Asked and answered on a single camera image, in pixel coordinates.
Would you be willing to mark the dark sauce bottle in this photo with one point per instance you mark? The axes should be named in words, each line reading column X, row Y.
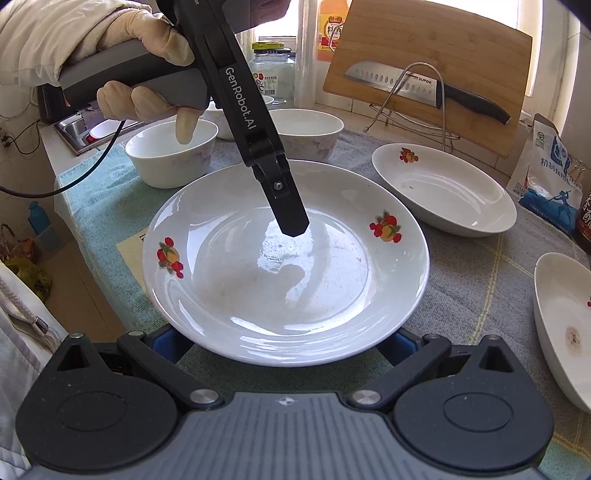
column 584, row 217

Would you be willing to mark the grey teal checked towel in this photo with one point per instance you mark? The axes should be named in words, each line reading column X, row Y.
column 461, row 286

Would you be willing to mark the steel sink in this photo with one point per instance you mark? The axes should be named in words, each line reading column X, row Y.
column 69, row 129

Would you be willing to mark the person's left forearm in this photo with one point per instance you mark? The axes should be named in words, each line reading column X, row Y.
column 41, row 37

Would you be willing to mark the glass jar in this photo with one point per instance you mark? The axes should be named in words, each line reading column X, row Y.
column 277, row 74

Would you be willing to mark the thick plastic wrap roll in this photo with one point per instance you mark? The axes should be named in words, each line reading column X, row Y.
column 307, row 69

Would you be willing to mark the large white fruit print plate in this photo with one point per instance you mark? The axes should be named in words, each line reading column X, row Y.
column 323, row 286

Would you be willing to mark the yellow green plastic bag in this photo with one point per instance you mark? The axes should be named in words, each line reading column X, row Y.
column 27, row 272

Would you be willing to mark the blue white salt bag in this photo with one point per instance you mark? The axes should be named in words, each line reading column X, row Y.
column 545, row 175

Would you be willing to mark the blue plastic bottle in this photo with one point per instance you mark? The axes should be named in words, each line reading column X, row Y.
column 39, row 219

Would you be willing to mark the person's white jacket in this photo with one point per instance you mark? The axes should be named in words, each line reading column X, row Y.
column 18, row 369

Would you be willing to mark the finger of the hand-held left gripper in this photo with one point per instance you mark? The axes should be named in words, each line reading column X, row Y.
column 288, row 207

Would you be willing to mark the white bowl pink floral print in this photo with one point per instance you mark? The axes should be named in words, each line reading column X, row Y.
column 309, row 134

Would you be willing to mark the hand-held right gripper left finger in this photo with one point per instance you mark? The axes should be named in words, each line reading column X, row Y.
column 166, row 346

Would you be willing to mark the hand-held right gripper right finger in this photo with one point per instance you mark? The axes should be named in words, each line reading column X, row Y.
column 408, row 344

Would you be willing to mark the orange cooking wine bottle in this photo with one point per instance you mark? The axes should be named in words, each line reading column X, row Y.
column 330, row 27

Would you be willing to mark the white strainer basket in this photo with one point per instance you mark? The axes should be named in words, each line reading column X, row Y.
column 104, row 129

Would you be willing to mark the person's left hand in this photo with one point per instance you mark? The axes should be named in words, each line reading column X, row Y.
column 157, row 37

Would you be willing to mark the bamboo cutting board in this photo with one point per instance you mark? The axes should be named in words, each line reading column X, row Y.
column 461, row 41

